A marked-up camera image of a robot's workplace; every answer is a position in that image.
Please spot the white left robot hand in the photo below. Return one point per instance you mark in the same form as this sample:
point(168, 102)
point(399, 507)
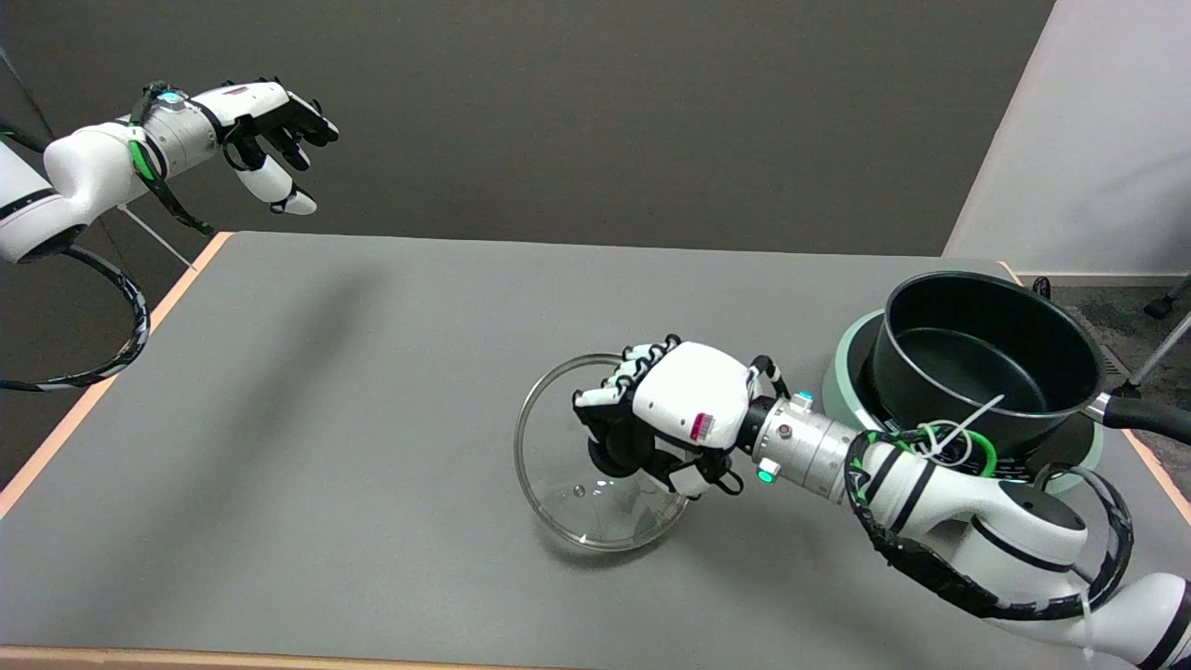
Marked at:
point(251, 102)

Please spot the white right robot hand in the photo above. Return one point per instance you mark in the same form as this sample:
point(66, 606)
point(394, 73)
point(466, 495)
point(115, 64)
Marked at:
point(693, 391)

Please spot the glass pot lid black knob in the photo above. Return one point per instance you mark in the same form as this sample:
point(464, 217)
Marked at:
point(577, 521)

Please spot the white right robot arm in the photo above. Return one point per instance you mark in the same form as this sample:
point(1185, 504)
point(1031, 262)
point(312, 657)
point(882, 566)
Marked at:
point(940, 489)

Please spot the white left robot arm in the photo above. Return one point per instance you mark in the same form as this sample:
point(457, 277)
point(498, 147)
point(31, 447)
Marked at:
point(84, 167)

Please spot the green induction cooker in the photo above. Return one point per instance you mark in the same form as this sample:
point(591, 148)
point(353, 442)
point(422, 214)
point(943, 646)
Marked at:
point(842, 372)

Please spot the white zip tie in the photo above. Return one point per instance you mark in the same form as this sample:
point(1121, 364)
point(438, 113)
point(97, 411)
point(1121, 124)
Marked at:
point(977, 412)
point(158, 239)

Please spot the metal tripod stand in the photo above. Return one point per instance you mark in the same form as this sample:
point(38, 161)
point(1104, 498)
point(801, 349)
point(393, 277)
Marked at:
point(1163, 349)

